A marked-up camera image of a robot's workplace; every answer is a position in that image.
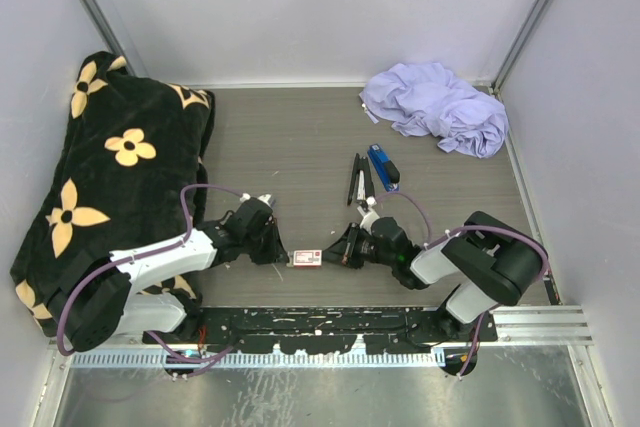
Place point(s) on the black open stapler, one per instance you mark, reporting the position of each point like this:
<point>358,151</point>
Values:
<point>361,186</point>

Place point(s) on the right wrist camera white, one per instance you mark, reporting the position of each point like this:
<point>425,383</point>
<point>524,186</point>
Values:
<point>366,208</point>

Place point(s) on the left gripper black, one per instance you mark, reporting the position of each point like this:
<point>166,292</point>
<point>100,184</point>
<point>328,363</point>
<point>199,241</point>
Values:
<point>276,252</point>

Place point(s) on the white cable duct strip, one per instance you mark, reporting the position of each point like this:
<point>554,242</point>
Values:
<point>148,358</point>

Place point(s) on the red white staple box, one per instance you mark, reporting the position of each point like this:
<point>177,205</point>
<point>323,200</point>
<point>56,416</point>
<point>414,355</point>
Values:
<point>306,258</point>

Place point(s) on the black floral blanket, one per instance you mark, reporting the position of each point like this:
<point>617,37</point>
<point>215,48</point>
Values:
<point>130,174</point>

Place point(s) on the blue stapler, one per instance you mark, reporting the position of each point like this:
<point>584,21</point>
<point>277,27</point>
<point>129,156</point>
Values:
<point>385,168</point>

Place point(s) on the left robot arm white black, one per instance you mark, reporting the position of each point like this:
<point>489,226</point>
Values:
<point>97,299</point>

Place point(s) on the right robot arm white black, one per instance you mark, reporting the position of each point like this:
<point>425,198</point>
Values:
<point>498,262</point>

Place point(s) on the lavender crumpled cloth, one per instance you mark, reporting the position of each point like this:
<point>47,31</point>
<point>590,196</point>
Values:
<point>429,99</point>

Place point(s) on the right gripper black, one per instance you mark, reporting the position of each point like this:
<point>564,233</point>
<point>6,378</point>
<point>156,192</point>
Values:
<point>344,249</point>

